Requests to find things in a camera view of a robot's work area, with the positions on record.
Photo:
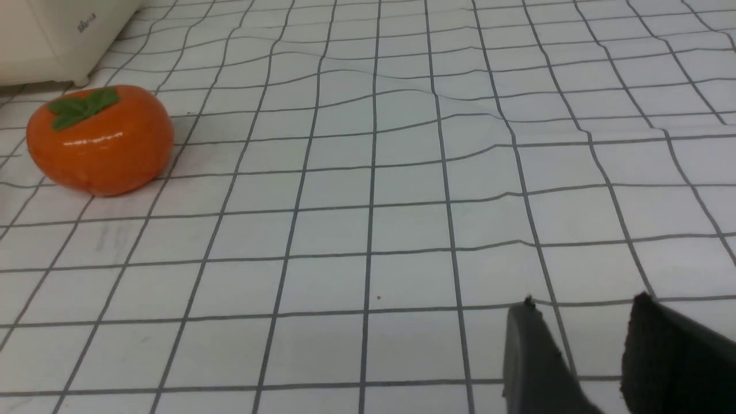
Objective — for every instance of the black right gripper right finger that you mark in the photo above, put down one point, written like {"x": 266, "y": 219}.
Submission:
{"x": 673, "y": 364}

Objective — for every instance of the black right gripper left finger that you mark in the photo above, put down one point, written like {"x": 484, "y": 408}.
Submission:
{"x": 536, "y": 377}

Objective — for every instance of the cream white toaster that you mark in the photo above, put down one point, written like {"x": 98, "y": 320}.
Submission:
{"x": 58, "y": 41}

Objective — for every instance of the white grid tablecloth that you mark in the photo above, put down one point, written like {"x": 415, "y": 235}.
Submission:
{"x": 358, "y": 192}

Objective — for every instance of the orange persimmon with green leaf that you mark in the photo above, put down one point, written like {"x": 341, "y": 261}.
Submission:
{"x": 105, "y": 141}

